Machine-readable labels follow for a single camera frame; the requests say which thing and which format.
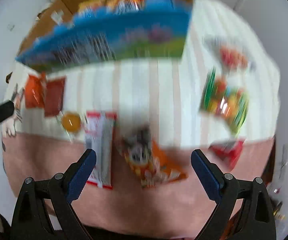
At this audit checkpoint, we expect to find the orange snack packet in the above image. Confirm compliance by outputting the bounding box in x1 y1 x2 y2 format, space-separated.
24 73 46 109

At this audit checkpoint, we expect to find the panda snack packet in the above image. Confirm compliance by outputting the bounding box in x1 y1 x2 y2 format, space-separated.
116 126 188 188

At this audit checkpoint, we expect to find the red white sausage packet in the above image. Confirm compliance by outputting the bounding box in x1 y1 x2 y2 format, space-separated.
85 111 116 190

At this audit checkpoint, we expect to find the dark red snack packet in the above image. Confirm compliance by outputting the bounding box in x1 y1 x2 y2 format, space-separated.
44 77 66 118

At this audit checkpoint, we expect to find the green gummy candy packet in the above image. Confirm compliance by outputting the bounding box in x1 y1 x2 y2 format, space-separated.
200 68 249 135

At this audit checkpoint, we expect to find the white cookie packet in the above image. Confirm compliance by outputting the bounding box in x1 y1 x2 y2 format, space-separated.
203 36 256 74

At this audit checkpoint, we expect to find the yellow egg biscuit packet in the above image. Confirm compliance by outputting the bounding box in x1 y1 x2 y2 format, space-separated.
78 0 106 14

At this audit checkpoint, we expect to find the Sedaap instant noodle packet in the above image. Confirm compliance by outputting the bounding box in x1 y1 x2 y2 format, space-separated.
106 0 145 14

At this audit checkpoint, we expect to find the small red snack packet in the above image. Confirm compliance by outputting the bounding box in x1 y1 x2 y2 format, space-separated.
209 139 245 170

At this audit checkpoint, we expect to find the braised egg packet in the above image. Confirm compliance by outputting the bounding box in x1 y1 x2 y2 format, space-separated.
56 111 83 142

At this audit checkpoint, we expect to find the striped pink cat blanket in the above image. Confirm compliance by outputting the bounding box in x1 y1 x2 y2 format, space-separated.
1 0 281 238

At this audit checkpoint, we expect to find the blue milk cardboard box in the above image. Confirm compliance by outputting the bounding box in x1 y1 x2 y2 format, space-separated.
16 0 193 73

